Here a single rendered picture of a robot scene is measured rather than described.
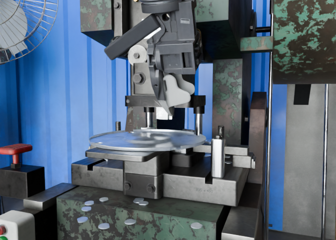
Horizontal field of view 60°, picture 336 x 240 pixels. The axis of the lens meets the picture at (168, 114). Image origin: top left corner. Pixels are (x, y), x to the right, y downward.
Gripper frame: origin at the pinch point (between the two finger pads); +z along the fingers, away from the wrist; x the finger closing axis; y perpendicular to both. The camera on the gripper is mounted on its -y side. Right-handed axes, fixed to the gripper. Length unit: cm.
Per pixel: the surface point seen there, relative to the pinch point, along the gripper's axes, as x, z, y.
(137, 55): 19.8, -4.7, -13.4
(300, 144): 113, 87, 40
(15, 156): -2.2, 13.6, -42.5
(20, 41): 48, -4, -77
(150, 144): 2.6, 10.7, -6.3
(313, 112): 122, 68, 47
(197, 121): 25.7, 18.3, -0.7
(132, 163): 1.6, 16.0, -11.6
